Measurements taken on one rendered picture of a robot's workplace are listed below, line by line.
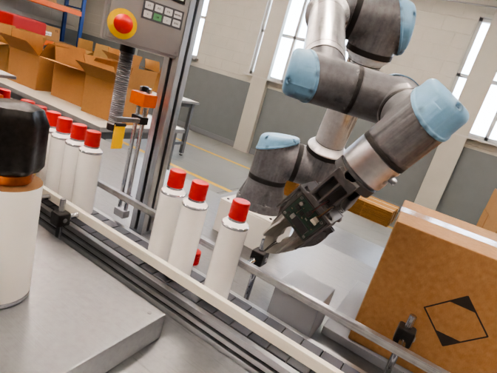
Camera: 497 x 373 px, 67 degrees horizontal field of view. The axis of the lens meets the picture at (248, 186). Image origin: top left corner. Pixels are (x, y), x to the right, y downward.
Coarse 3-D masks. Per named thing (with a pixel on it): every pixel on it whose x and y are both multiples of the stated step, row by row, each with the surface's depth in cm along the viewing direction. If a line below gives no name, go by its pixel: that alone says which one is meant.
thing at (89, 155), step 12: (96, 132) 84; (84, 144) 85; (96, 144) 85; (84, 156) 84; (96, 156) 85; (84, 168) 85; (96, 168) 86; (84, 180) 85; (96, 180) 87; (72, 192) 87; (84, 192) 86; (84, 204) 87
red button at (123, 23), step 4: (116, 16) 76; (120, 16) 76; (124, 16) 76; (128, 16) 76; (116, 20) 76; (120, 20) 76; (124, 20) 76; (128, 20) 76; (116, 24) 76; (120, 24) 76; (124, 24) 76; (128, 24) 76; (132, 24) 77; (116, 28) 76; (120, 28) 76; (124, 28) 76; (128, 28) 77; (120, 32) 77; (124, 32) 77; (128, 32) 77
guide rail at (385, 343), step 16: (112, 192) 88; (144, 208) 84; (208, 240) 76; (256, 272) 71; (288, 288) 67; (320, 304) 65; (336, 320) 64; (352, 320) 63; (368, 336) 61; (384, 336) 61; (400, 352) 59; (432, 368) 57
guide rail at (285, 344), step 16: (48, 192) 88; (80, 208) 85; (96, 224) 81; (112, 240) 79; (128, 240) 77; (144, 256) 74; (176, 272) 71; (192, 288) 69; (208, 288) 68; (224, 304) 66; (240, 320) 64; (256, 320) 63; (272, 336) 61; (288, 352) 60; (304, 352) 59; (320, 368) 58; (336, 368) 57
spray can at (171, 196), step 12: (168, 180) 74; (180, 180) 73; (168, 192) 73; (180, 192) 74; (168, 204) 73; (180, 204) 74; (156, 216) 75; (168, 216) 74; (156, 228) 75; (168, 228) 75; (156, 240) 76; (168, 240) 76; (156, 252) 76; (168, 252) 77
